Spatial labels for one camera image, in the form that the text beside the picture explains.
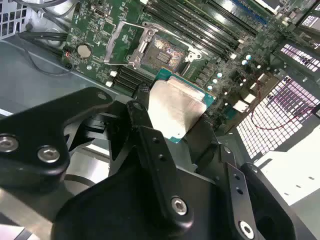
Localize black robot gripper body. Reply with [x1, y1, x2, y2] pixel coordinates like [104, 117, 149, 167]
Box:
[52, 159, 318, 240]

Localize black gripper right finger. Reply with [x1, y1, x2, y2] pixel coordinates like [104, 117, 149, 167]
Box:
[184, 112, 263, 240]

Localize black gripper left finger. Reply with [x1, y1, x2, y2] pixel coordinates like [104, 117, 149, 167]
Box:
[0, 83, 196, 234]

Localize silver green CPU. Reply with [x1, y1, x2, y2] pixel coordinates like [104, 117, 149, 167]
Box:
[147, 66, 217, 145]

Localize metal socket cover frame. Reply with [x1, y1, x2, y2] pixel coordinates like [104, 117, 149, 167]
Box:
[103, 20, 159, 70]

